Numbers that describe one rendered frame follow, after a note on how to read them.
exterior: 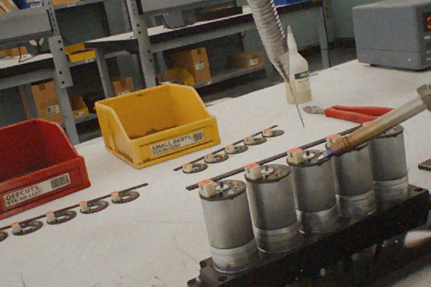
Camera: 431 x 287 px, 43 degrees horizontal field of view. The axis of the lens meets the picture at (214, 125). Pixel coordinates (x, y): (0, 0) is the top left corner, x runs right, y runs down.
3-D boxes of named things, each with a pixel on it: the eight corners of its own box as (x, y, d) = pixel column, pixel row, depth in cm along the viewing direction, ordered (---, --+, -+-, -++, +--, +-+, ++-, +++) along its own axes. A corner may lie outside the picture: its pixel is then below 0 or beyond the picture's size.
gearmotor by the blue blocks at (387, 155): (419, 205, 33) (412, 125, 32) (390, 218, 32) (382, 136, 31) (389, 195, 36) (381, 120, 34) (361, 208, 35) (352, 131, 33)
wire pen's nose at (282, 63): (272, 84, 27) (262, 58, 26) (282, 72, 28) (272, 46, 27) (292, 84, 26) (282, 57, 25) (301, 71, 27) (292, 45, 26)
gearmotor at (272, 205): (312, 255, 30) (299, 168, 29) (275, 272, 29) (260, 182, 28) (285, 241, 32) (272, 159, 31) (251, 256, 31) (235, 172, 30)
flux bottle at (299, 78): (312, 101, 70) (301, 25, 68) (285, 105, 71) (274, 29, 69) (312, 96, 73) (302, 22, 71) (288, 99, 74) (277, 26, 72)
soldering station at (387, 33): (486, 57, 78) (482, -11, 75) (419, 75, 75) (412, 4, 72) (415, 52, 92) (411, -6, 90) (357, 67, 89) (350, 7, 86)
